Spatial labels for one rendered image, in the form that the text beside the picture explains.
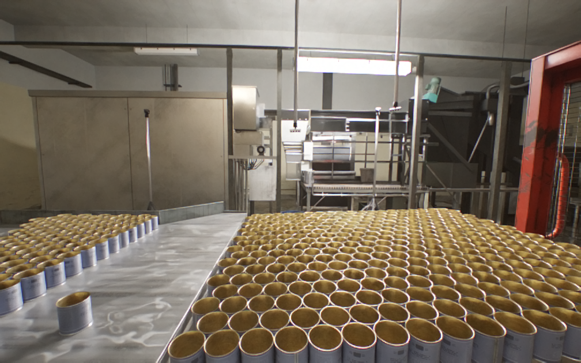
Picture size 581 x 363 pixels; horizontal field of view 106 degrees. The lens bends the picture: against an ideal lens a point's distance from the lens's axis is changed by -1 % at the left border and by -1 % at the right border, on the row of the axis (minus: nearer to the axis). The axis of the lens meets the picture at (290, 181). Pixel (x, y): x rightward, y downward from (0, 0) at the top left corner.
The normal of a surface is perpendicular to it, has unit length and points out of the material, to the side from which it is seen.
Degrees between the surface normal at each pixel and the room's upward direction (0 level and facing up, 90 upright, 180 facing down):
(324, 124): 90
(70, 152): 90
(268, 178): 90
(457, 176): 90
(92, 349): 0
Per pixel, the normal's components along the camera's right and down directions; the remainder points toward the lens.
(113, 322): 0.01, -1.00
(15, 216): 0.05, 0.10
